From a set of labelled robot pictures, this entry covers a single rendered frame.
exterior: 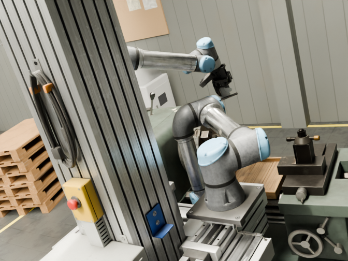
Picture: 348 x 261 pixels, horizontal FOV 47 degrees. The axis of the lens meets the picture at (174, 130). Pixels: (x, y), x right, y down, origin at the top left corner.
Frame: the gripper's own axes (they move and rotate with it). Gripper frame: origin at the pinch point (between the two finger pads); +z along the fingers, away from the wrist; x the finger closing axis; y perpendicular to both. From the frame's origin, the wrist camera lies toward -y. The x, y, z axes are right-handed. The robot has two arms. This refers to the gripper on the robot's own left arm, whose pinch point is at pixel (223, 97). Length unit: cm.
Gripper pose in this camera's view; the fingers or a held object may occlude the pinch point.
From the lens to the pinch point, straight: 214.3
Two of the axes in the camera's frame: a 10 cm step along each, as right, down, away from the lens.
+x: 3.3, -7.0, 6.3
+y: 8.6, -0.6, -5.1
